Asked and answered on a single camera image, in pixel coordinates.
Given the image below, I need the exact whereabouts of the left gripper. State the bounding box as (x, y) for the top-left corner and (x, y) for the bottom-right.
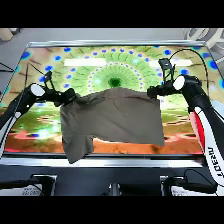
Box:
(59, 88), (78, 106)

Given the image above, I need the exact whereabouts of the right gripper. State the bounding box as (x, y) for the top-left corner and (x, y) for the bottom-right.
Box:
(146, 85), (163, 99)

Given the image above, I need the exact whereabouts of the grey-brown T-shirt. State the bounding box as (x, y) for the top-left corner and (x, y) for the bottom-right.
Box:
(59, 87), (166, 165)

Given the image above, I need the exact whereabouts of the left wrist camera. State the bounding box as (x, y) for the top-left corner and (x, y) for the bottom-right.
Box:
(43, 71), (57, 93)

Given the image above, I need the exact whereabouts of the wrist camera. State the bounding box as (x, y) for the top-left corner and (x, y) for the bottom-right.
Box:
(43, 71), (57, 93)
(158, 58), (176, 85)

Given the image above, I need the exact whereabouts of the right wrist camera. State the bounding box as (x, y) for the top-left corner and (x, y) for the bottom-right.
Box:
(158, 58), (176, 85)

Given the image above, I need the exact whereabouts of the black cable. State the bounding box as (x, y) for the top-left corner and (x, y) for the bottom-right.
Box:
(170, 48), (211, 88)

